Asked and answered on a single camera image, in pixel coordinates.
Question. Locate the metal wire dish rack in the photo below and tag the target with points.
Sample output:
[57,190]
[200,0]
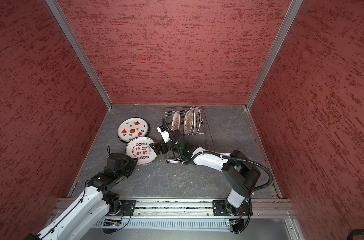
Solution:
[202,138]

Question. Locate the small sunburst plate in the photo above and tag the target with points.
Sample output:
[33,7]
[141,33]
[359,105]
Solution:
[175,121]

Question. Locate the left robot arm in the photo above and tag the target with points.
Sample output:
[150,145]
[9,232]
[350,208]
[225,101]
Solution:
[96,201]

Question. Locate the white slotted cable duct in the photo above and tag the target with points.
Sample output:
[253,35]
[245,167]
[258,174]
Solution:
[219,225]

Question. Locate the left corner aluminium profile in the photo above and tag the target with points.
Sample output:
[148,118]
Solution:
[70,35]

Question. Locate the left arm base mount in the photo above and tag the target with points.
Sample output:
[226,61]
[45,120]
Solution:
[122,208]

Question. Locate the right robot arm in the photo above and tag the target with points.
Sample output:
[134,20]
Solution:
[241,173]

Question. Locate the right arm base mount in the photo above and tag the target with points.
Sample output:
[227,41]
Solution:
[223,208]

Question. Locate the corner aluminium profile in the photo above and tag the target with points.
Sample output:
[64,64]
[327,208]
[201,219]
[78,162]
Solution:
[70,35]
[280,37]

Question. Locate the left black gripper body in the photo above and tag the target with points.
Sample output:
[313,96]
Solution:
[131,164]

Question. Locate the watermelon pattern plate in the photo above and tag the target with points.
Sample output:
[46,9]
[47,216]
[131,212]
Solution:
[133,129]

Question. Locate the aluminium front rail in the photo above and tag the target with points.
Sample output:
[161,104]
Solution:
[203,208]

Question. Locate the sunburst green rim plate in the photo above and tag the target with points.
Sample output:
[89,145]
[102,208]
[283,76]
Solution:
[188,121]

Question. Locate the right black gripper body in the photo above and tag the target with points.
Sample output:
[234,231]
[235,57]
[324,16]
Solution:
[166,147]

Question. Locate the right corner aluminium profile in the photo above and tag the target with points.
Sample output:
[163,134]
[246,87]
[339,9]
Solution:
[280,37]

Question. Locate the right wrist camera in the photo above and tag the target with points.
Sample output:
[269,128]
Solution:
[164,134]

